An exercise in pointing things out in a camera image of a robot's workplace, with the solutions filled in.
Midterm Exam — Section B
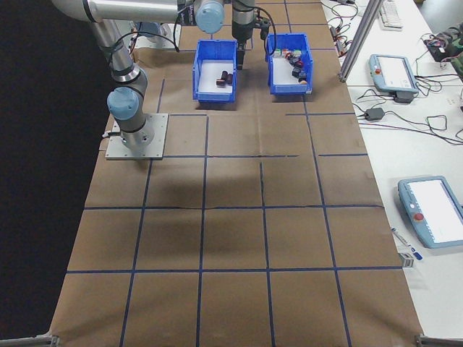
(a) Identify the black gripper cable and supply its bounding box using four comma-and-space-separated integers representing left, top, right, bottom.
252, 6, 279, 55

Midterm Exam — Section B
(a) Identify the grey blue teach pendant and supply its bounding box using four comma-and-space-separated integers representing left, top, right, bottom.
397, 175, 463, 249
368, 53, 420, 97

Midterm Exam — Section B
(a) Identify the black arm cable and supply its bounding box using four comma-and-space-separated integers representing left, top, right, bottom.
102, 30, 140, 69

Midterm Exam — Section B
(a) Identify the black adapter cable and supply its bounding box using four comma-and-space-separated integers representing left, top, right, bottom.
352, 88, 463, 146

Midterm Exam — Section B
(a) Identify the white square base plate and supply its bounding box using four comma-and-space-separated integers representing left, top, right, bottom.
104, 113, 169, 160

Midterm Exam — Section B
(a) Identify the white keyboard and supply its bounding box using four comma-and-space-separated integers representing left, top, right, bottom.
378, 0, 404, 30

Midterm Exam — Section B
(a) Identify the blue bin with dark cylinders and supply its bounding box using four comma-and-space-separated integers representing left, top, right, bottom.
191, 39, 240, 103

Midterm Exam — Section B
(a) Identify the camouflage cloth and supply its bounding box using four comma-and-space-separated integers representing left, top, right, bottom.
433, 25, 463, 79

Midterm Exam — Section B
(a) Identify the metal corner bracket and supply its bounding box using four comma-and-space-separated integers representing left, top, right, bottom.
413, 333, 463, 347
0, 335, 60, 347

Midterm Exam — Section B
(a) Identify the blue bin with switches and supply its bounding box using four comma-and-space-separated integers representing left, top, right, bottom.
266, 33, 313, 96

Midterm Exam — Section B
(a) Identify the black electronics board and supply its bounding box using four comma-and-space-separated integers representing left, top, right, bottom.
423, 35, 451, 62

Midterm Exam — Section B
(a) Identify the white marker pen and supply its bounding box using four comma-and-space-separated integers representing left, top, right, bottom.
391, 226, 417, 252

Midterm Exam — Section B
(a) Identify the black pendant cable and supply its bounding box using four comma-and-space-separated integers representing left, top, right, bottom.
412, 56, 463, 104

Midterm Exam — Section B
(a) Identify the aluminium profile post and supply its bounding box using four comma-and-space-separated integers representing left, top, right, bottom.
338, 0, 385, 83

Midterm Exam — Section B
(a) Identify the black frame cover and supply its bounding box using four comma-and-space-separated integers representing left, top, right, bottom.
0, 0, 114, 340

